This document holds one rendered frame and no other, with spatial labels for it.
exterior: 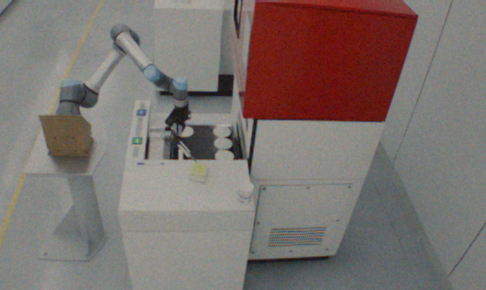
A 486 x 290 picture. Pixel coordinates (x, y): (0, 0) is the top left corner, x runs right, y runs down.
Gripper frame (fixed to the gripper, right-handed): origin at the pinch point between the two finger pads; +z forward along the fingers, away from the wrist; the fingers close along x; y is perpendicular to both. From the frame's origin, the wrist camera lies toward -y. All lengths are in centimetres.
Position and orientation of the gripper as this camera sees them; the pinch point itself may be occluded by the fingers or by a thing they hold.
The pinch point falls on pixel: (178, 134)
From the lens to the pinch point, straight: 242.8
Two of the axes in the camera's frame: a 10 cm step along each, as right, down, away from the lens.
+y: 5.0, -5.1, 7.0
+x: -8.6, -3.9, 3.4
